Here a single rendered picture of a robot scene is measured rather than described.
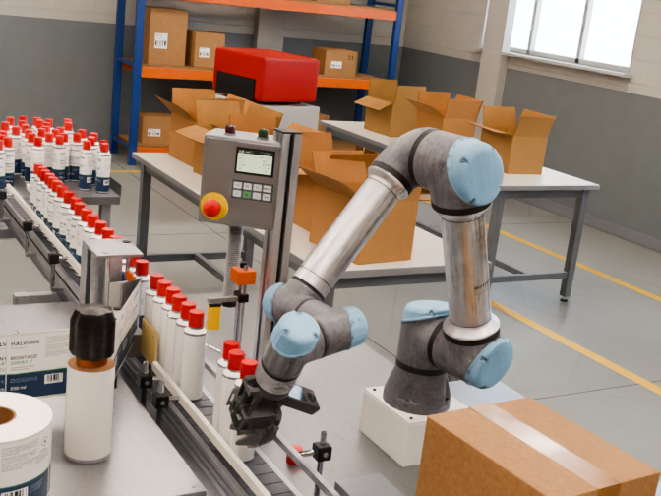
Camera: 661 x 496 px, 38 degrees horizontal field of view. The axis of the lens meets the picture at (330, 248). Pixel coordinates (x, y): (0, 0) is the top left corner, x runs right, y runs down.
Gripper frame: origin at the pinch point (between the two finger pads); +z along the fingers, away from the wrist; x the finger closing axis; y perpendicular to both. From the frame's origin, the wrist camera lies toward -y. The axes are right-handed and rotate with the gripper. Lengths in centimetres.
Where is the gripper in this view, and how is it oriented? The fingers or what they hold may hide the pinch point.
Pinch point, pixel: (253, 441)
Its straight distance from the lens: 193.2
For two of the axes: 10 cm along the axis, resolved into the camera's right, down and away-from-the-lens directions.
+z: -3.3, 6.9, 6.4
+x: 3.6, 7.2, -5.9
